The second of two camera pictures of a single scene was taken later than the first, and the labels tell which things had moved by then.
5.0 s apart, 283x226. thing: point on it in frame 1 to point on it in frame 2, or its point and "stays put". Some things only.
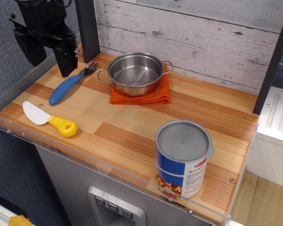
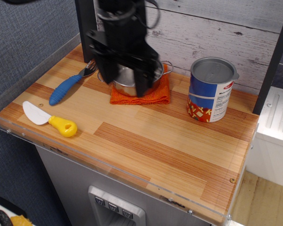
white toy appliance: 271,155 stays put
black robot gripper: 44,20 to 123,38
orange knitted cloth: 161,95 stays put
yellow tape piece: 19,221 stays put
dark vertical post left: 89,28 stays put
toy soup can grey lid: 184,141 to 214,70
